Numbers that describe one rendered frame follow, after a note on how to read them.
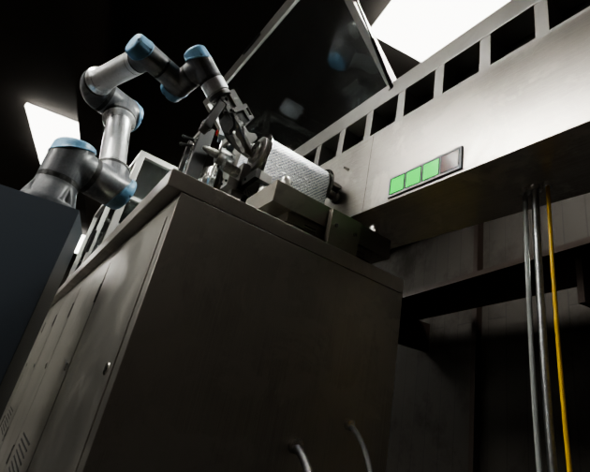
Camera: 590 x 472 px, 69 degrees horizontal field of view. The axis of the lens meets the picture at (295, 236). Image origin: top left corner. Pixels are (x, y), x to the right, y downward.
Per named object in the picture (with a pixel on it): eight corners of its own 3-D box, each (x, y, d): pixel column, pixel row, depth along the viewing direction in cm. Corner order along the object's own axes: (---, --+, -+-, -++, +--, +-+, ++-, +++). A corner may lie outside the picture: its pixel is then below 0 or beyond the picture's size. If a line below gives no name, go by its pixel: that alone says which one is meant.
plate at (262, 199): (241, 217, 115) (246, 199, 117) (351, 269, 134) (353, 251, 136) (272, 199, 102) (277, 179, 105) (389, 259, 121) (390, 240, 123)
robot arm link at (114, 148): (71, 198, 128) (94, 96, 163) (114, 220, 139) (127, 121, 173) (95, 176, 124) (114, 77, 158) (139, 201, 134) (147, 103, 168)
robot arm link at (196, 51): (190, 59, 137) (209, 43, 133) (207, 90, 138) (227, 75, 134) (175, 57, 130) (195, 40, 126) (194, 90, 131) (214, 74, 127)
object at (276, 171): (252, 213, 122) (266, 159, 130) (316, 243, 133) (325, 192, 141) (253, 212, 122) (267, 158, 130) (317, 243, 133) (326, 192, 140)
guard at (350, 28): (208, 103, 235) (209, 103, 235) (251, 184, 239) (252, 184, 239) (328, -38, 152) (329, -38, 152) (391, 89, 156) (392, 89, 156)
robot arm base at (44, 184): (9, 190, 110) (26, 158, 114) (19, 211, 124) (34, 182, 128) (70, 210, 115) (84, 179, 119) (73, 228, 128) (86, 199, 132)
